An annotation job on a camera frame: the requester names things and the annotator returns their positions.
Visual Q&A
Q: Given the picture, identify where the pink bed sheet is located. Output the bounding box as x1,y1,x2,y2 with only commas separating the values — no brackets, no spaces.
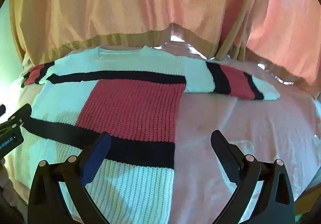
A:
0,39,321,224

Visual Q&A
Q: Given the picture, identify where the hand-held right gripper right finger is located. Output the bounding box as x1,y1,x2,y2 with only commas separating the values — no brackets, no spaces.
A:
211,130,295,224

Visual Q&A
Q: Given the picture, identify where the orange curtain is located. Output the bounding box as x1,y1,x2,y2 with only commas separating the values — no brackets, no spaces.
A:
10,0,221,64
216,0,321,98

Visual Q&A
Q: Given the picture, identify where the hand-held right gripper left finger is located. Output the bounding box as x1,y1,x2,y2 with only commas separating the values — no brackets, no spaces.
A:
27,132,112,224

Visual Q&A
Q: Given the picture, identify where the white red black knit sweater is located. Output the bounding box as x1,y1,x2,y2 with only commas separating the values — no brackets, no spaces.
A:
21,46,280,224

